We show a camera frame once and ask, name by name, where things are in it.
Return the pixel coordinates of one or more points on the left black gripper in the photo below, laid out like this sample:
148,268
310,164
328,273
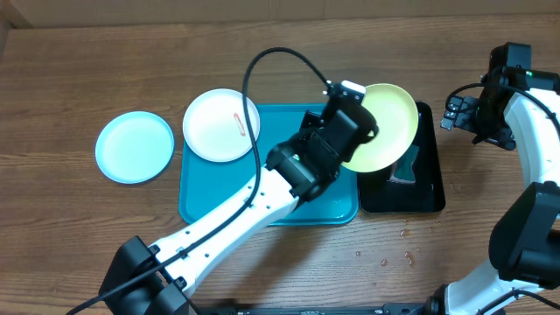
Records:
307,124

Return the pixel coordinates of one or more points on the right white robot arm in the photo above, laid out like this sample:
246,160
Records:
523,252

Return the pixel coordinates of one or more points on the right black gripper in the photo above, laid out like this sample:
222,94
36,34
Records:
505,139

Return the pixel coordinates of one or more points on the light blue round plate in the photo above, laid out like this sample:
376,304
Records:
134,147

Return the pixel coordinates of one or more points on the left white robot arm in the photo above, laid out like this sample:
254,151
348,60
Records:
160,278

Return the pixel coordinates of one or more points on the green dish sponge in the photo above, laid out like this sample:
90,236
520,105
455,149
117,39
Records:
402,170

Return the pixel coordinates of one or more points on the black plastic water tray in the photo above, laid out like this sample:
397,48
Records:
378,195

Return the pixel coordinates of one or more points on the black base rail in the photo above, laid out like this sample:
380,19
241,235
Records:
386,309

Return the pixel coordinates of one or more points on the white round plate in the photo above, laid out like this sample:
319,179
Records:
215,127

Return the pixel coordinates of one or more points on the teal plastic tray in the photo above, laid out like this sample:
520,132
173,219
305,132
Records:
204,184

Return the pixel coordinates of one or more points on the yellow-green round plate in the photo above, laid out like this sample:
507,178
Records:
396,115

